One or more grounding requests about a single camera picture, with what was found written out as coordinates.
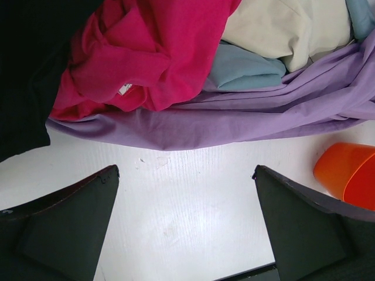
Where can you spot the orange plastic cup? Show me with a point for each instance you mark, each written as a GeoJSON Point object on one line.
{"type": "Point", "coordinates": [346, 170]}

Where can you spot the black cloth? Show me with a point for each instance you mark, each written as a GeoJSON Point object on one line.
{"type": "Point", "coordinates": [35, 39]}

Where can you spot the grey blue cloth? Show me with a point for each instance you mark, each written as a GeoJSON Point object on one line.
{"type": "Point", "coordinates": [237, 69]}

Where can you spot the cream canvas cloth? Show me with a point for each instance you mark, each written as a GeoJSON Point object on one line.
{"type": "Point", "coordinates": [292, 31]}

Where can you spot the magenta pink cloth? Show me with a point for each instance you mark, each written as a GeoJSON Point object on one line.
{"type": "Point", "coordinates": [140, 54]}

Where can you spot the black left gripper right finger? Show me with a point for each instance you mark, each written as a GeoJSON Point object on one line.
{"type": "Point", "coordinates": [314, 236]}

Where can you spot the lilac purple shirt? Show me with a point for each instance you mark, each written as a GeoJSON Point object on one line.
{"type": "Point", "coordinates": [332, 94]}

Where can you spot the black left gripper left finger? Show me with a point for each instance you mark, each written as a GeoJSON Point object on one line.
{"type": "Point", "coordinates": [59, 236]}

